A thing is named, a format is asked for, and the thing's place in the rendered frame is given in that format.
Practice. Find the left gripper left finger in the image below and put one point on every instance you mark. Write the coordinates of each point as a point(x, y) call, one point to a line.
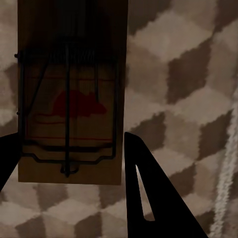
point(9, 156)

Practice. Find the mousetrap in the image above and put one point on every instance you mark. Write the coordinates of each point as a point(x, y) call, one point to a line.
point(71, 84)

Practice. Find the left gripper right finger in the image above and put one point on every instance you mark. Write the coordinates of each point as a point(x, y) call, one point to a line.
point(173, 219)

